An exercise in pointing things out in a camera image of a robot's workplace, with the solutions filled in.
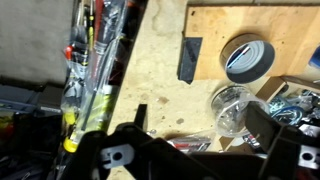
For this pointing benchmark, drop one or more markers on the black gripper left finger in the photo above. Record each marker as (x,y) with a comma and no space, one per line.
(141,115)

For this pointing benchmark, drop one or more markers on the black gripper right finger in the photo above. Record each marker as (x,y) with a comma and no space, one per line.
(263,125)

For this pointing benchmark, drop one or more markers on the clear plastic lunch box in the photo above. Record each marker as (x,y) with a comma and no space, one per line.
(233,110)

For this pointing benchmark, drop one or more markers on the grey duct tape roll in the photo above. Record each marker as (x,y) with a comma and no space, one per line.
(248,58)

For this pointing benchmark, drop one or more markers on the wooden board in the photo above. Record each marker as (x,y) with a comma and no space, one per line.
(293,30)

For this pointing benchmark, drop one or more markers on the wooden tray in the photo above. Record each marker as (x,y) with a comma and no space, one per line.
(271,88)

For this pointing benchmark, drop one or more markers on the clear bag of hand tools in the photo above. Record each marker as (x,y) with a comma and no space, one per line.
(100,66)

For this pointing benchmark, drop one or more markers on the black flat rectangular block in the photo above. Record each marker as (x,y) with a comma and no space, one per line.
(190,60)

